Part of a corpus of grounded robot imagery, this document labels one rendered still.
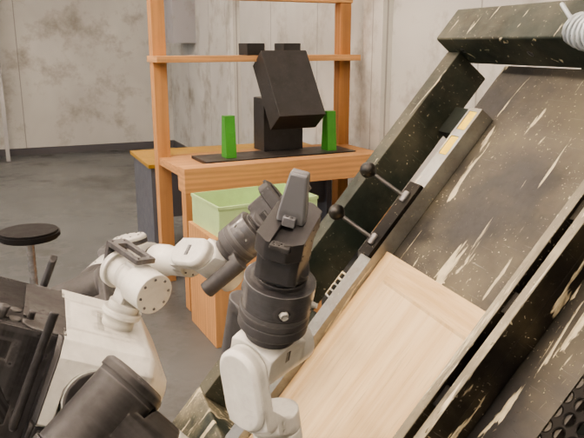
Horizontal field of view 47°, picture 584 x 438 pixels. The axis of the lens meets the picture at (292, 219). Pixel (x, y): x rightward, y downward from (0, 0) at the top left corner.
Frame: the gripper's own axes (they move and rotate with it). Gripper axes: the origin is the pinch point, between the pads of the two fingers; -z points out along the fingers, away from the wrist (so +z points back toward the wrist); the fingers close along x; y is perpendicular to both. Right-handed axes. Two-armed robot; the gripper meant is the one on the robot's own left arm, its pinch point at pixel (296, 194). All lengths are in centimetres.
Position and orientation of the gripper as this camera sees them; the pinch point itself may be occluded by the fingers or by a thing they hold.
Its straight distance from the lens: 135.7
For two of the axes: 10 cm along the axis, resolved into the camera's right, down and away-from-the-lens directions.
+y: -3.3, -0.8, -9.4
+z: -7.5, 6.3, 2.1
